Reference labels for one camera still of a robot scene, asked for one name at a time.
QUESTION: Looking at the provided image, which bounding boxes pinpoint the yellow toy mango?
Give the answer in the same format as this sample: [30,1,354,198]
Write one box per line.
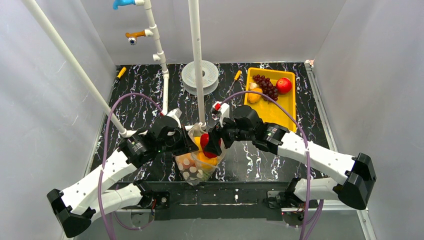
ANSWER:
[194,136,203,152]

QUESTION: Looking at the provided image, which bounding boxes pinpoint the red bell pepper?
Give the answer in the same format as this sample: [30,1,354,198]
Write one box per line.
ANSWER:
[200,133,223,159]

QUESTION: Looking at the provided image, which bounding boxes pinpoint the pink toy peach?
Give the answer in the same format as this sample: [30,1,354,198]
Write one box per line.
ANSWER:
[175,153,196,171]

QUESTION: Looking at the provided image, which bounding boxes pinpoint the clear zip top bag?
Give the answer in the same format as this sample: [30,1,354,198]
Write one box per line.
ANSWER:
[174,122,227,186]

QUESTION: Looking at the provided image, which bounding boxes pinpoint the yellow bell pepper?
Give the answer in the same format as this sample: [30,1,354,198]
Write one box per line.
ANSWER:
[197,152,217,166]

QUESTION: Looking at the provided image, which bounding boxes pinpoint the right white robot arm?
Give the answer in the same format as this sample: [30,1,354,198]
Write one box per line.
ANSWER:
[203,102,377,210]

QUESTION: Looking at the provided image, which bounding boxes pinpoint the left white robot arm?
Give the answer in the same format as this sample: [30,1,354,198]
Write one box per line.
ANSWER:
[46,116,199,238]

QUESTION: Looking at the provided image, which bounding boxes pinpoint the orange toy fruit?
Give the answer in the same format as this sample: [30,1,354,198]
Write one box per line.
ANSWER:
[247,87,263,104]

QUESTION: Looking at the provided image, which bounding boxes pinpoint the yellow plastic bin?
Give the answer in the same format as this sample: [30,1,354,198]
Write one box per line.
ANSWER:
[243,67,297,133]

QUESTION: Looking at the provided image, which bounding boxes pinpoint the white garlic bulb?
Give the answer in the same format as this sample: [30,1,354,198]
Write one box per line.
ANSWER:
[248,81,259,91]

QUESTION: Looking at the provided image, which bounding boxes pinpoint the dark grape bunch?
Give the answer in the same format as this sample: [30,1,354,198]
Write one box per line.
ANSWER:
[252,74,279,101]

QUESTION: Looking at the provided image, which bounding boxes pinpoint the red toy apple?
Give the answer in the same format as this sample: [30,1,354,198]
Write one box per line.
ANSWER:
[275,77,293,95]

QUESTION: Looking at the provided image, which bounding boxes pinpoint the white filament spool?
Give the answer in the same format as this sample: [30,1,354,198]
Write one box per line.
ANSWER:
[181,60,220,96]

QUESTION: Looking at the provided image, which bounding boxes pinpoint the orange tap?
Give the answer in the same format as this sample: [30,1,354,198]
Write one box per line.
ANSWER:
[125,30,146,46]

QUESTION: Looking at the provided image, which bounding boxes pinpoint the diagonal white pipe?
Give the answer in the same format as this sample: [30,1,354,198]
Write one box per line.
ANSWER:
[22,0,133,138]

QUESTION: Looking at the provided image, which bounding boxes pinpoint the blue tap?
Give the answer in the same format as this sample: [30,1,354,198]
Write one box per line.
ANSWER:
[112,0,136,10]

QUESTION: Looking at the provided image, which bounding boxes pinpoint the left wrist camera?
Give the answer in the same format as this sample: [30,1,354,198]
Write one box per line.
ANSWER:
[166,108,182,128]

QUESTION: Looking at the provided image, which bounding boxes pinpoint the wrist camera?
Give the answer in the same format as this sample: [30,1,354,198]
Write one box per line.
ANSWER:
[166,108,182,128]
[211,101,230,127]

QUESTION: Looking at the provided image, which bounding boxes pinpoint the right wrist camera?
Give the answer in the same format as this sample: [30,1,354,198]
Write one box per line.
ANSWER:
[211,101,230,127]

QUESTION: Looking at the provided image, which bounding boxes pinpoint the yellow handled screwdriver centre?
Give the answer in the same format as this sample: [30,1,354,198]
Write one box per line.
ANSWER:
[228,70,242,93]

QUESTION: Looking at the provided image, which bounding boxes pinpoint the yellow handled screwdriver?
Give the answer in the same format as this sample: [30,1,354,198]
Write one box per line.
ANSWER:
[228,70,242,93]
[114,66,127,82]

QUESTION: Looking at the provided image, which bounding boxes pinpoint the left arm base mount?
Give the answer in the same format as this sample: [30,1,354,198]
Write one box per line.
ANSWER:
[136,191,171,210]

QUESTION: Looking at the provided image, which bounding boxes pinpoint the yellow handled screwdriver left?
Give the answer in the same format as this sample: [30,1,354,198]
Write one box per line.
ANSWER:
[114,66,127,82]

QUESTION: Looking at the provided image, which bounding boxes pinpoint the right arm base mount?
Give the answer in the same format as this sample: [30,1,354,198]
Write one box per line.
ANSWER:
[262,177,305,225]

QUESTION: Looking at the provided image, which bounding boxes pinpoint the white pvc pipe frame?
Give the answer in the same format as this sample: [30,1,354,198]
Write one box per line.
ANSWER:
[135,0,206,130]

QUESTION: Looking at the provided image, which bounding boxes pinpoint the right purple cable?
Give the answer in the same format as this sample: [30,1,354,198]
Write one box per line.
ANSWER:
[215,90,325,240]

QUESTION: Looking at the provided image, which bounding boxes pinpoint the aluminium rail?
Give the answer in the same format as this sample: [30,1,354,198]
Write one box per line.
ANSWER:
[61,202,379,240]

